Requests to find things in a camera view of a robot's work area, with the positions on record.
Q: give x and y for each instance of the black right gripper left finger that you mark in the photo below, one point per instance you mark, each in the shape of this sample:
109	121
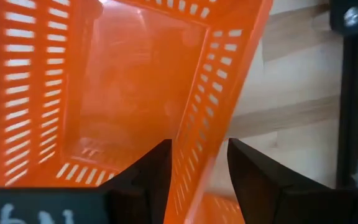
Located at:
145	193

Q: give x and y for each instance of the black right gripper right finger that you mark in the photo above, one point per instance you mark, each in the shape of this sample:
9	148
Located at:
266	199

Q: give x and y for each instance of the orange plastic basket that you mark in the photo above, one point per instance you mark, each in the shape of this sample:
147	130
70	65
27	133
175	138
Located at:
216	209
135	77

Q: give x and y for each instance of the black metal shelf frame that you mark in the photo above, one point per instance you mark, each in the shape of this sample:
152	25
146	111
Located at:
357	93

